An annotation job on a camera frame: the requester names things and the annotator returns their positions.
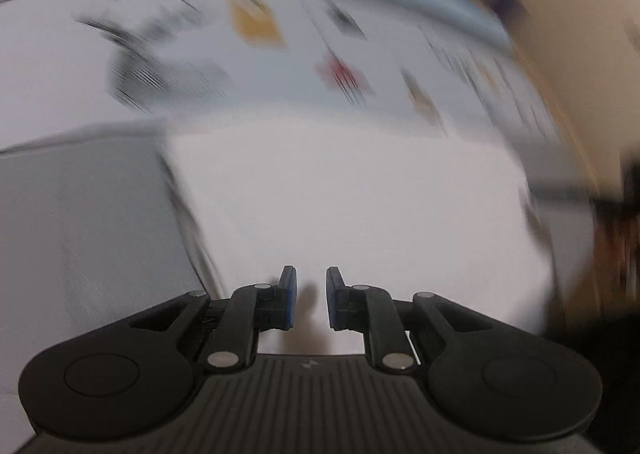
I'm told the printed white bedsheet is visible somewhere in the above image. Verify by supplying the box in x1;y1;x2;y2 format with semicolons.
0;0;568;147

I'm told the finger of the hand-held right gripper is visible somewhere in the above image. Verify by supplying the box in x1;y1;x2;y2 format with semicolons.
529;175;602;204

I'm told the white long-sleeve shirt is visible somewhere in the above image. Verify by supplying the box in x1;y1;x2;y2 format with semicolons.
162;107;563;356

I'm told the grey mat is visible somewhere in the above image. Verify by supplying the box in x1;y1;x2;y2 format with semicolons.
0;121;226;440

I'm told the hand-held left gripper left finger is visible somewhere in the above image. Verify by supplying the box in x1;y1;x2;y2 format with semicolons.
129;265;299;376

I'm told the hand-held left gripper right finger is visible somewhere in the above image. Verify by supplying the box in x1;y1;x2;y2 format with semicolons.
325;265;494;376

